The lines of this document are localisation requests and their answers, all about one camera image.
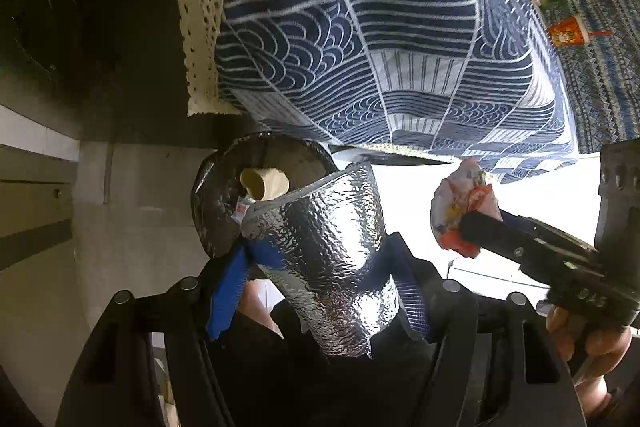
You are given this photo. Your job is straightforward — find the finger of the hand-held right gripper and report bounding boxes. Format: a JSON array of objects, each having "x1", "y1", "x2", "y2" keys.
[
  {"x1": 502, "y1": 213, "x2": 598, "y2": 258},
  {"x1": 459, "y1": 211, "x2": 538, "y2": 270}
]

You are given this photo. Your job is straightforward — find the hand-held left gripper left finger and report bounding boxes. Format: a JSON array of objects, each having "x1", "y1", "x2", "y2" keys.
[{"x1": 55, "y1": 239, "x2": 287, "y2": 427}]

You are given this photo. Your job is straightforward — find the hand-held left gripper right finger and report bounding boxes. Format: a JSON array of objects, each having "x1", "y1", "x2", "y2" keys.
[{"x1": 370, "y1": 232, "x2": 586, "y2": 427}]

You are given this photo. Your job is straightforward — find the red white snack wrapper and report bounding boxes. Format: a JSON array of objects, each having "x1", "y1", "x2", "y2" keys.
[{"x1": 431, "y1": 158, "x2": 502, "y2": 258}]

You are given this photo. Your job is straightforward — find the black bagged waste bin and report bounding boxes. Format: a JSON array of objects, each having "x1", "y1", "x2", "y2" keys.
[{"x1": 191, "y1": 132, "x2": 341, "y2": 260}]

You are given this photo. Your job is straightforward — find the silver foil bag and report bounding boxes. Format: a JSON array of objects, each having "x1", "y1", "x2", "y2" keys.
[{"x1": 240, "y1": 162, "x2": 401, "y2": 360}]

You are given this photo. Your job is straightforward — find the brown paper cup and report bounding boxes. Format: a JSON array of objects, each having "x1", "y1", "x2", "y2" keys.
[{"x1": 240, "y1": 167, "x2": 291, "y2": 202}]

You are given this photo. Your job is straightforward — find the person's right hand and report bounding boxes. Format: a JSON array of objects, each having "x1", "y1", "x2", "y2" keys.
[{"x1": 546, "y1": 307, "x2": 631, "y2": 418}]

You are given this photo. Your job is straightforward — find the person's black shorts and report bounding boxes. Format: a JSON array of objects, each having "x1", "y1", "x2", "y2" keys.
[{"x1": 210, "y1": 302, "x2": 451, "y2": 427}]

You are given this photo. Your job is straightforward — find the grey kitchen cabinet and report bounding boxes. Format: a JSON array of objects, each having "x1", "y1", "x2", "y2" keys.
[{"x1": 0, "y1": 102, "x2": 216, "y2": 408}]

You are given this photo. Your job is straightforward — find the blue patterned tablecloth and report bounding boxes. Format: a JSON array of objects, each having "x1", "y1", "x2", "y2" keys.
[{"x1": 162, "y1": 0, "x2": 581, "y2": 185}]

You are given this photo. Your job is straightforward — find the red paper cup with straw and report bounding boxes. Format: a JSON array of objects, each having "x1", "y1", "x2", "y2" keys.
[{"x1": 547, "y1": 16, "x2": 613, "y2": 50}]

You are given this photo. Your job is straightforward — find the blue patterned wall cloth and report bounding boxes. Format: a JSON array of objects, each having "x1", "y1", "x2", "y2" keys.
[{"x1": 542, "y1": 0, "x2": 640, "y2": 155}]

